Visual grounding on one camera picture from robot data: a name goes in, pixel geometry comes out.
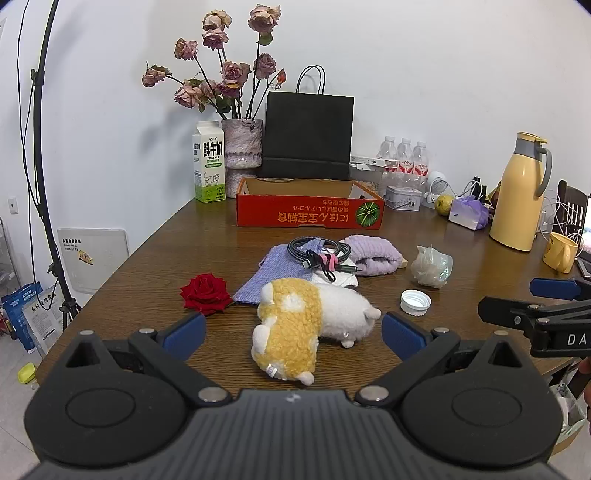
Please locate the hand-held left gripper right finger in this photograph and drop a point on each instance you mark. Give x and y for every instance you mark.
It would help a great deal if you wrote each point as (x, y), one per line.
(404, 339)

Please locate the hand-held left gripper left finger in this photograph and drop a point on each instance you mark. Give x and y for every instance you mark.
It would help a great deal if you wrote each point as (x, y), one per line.
(187, 334)

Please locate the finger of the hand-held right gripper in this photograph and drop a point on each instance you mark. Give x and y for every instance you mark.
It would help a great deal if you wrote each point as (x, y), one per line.
(554, 287)
(498, 311)

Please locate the white round lid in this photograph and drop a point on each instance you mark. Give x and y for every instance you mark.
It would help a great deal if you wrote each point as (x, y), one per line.
(415, 302)

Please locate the red rose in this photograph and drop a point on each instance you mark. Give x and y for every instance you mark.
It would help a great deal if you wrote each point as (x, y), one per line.
(205, 293)

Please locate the clear plastic bag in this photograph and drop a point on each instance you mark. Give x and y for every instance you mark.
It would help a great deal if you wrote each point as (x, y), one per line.
(431, 270)

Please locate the white cloth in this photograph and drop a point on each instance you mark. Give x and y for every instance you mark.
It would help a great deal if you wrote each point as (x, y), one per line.
(341, 280)

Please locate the purple fluffy towel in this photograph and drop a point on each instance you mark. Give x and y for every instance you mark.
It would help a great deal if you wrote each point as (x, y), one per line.
(374, 254)

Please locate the yellow white plush toy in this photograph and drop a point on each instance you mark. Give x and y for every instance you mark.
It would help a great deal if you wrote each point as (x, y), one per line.
(291, 323)

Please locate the purple knitted cloth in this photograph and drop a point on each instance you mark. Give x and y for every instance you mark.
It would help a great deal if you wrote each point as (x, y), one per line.
(272, 272)

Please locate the orange cardboard box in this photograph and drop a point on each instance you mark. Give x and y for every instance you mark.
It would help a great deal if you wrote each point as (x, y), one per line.
(300, 214)

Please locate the yellow mug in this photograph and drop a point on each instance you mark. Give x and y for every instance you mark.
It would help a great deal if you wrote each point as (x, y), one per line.
(559, 253)

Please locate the white shopping bag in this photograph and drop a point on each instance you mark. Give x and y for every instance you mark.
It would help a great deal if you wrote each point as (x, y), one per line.
(568, 406)

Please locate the wooden chair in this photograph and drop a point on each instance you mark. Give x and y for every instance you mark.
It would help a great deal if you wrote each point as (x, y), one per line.
(572, 203)

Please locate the yellow thermos jug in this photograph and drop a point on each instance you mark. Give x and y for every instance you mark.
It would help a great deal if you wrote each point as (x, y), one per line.
(517, 198)

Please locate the purple white tissue bag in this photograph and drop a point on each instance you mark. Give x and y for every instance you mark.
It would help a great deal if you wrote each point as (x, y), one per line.
(468, 213)

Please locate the white flat panel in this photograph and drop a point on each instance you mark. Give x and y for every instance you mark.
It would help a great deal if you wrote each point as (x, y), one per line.
(101, 263)

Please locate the yellow green fruit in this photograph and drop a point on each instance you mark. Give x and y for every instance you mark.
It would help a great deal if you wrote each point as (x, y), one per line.
(445, 205)

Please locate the small white round device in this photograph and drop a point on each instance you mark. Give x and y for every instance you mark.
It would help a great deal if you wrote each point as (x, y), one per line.
(441, 184)

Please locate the grey tin box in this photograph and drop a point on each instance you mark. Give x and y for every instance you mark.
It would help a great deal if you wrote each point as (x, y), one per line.
(402, 198)

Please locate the blue printed bag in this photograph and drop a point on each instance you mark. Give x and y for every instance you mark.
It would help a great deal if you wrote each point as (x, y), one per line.
(44, 318)
(16, 323)

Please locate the clear container of seeds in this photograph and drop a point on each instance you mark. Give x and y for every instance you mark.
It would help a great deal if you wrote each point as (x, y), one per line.
(375, 182)

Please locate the yellow green plastic object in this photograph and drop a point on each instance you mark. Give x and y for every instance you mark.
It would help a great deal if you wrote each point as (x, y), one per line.
(27, 373)

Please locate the clear water bottle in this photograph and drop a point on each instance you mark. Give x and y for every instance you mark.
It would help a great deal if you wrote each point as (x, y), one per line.
(388, 147)
(420, 159)
(405, 152)

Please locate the white green milk carton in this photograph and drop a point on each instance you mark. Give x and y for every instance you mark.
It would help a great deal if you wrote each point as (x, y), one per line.
(207, 161)

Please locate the flat white carton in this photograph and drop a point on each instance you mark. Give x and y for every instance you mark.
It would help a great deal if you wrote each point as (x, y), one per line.
(376, 159)
(367, 166)

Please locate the pink marbled vase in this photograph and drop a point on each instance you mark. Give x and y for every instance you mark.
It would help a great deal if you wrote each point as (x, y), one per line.
(240, 143)

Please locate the black paper bag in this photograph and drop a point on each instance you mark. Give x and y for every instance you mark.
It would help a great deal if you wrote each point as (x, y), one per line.
(304, 134)

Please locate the dried pink rose bouquet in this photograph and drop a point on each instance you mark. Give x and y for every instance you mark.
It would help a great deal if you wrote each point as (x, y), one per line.
(233, 71)

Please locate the black light stand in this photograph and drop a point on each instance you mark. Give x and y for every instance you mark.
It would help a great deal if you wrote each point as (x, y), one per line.
(33, 76)

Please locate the white wall socket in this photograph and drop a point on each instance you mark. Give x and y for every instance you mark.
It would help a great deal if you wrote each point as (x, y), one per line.
(13, 205)

